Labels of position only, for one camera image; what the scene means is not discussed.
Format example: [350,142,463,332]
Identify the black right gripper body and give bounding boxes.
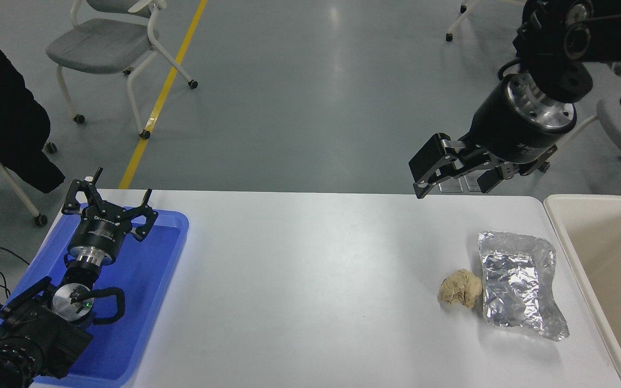
[466,78,560,176]

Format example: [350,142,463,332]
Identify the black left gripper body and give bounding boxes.
[67,207,131,260]

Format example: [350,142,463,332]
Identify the foil plate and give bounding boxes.
[477,231,570,342]

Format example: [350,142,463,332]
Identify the blue plastic tray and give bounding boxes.
[0,209,190,387]

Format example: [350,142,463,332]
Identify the white-legged chair with casters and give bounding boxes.
[0,137,59,227]

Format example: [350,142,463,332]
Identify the white chair legs with casters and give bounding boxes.
[445,0,527,43]

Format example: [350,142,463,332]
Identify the crumpled tan paper ball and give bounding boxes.
[439,268,484,309]

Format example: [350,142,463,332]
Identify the large pale bin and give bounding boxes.
[543,194,621,388]

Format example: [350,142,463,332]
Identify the grey chair with white frame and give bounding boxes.
[46,0,199,140]

